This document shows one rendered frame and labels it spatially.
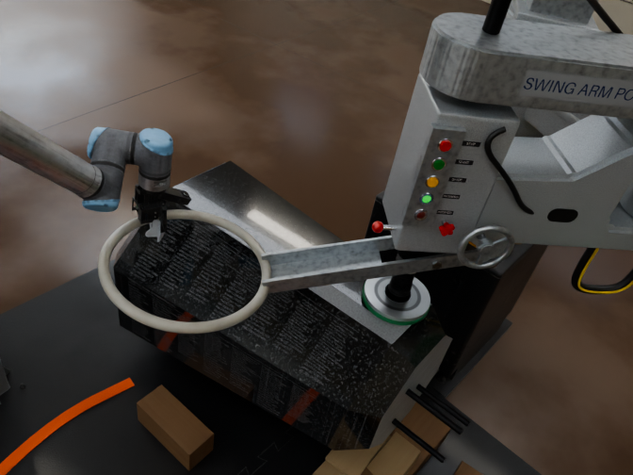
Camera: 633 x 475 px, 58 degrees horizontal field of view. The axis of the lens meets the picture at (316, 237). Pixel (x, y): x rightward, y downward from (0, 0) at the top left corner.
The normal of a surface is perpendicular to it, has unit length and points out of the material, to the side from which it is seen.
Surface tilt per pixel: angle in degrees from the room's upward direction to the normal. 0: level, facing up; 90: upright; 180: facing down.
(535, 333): 0
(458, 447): 0
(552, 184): 90
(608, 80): 90
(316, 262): 16
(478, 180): 90
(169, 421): 0
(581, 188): 90
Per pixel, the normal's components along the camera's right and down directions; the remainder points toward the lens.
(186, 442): 0.15, -0.75
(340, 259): -0.12, -0.74
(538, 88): 0.08, 0.66
